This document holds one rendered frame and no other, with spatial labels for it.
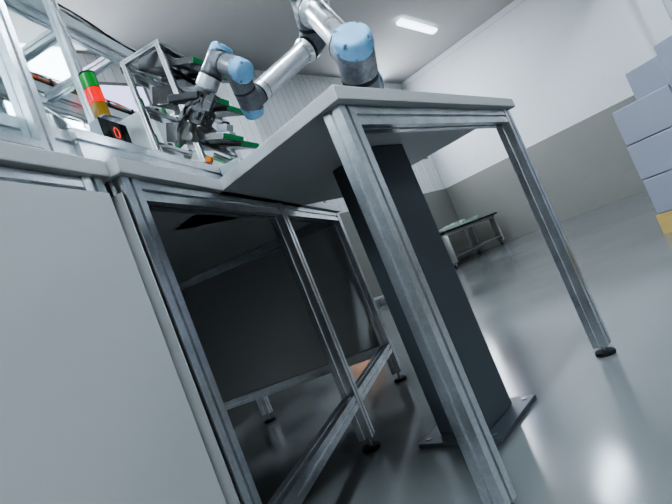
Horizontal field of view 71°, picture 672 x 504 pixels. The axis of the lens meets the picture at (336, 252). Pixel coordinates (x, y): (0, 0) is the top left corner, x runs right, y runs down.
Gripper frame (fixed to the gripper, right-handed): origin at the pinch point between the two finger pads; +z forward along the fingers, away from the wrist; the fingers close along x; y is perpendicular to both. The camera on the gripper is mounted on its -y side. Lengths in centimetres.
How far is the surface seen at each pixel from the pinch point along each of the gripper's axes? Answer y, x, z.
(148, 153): 29, -51, 1
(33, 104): 31, -83, -3
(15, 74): 27, -84, -6
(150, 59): -42, 23, -23
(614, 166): 283, 815, -231
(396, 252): 89, -56, -4
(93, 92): -19.4, -21.0, -4.5
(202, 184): 42, -48, 2
